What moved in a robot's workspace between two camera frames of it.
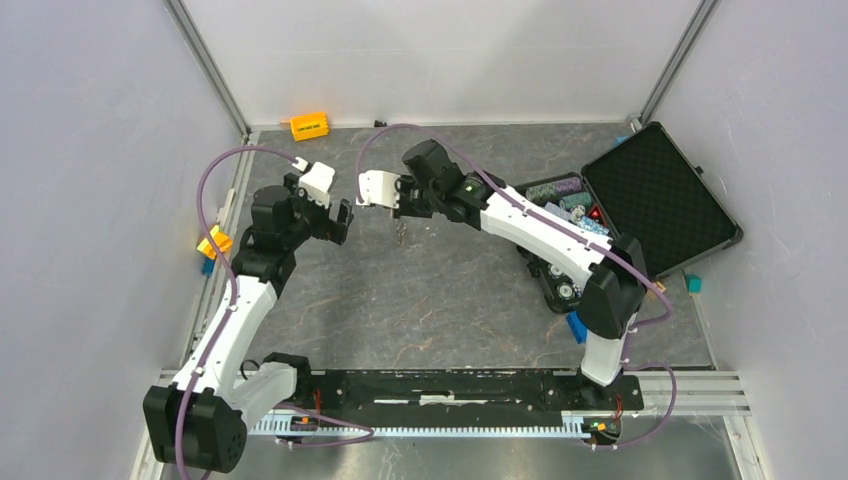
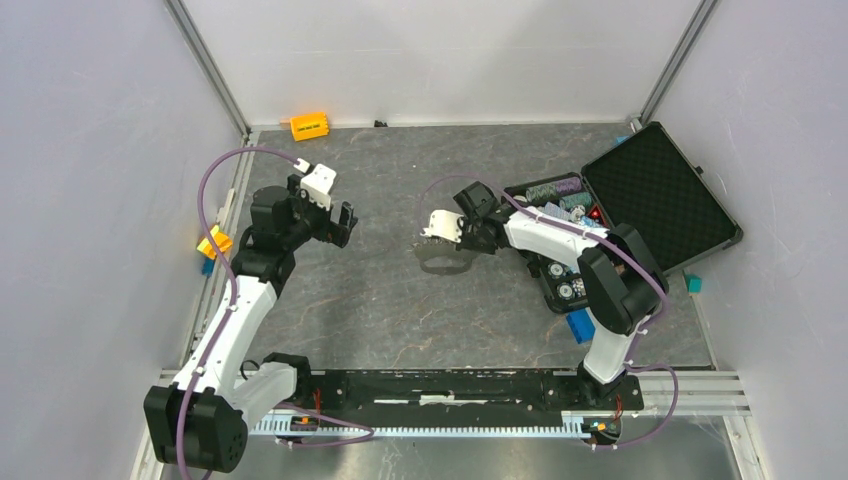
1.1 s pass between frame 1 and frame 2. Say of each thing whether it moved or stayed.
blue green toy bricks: stayed
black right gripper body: moved
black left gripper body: stayed
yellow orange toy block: stayed
